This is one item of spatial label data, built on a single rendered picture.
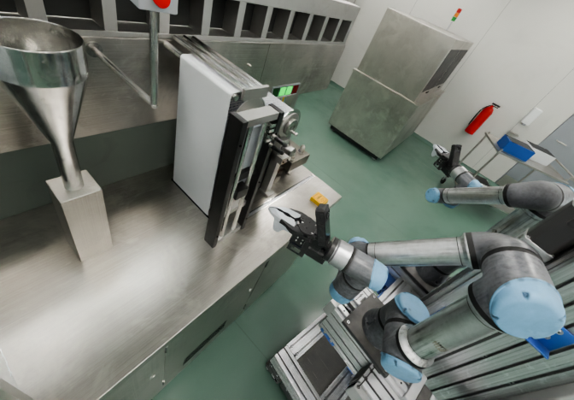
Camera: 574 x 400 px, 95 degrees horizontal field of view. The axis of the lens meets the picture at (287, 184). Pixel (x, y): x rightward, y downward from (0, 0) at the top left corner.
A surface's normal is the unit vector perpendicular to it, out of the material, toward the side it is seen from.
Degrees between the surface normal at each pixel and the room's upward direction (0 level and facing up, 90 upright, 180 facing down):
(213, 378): 0
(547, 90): 90
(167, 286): 0
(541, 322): 82
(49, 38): 90
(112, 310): 0
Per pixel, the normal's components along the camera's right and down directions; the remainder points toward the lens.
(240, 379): 0.32, -0.70
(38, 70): 0.55, 0.68
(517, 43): -0.62, 0.36
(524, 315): -0.35, 0.41
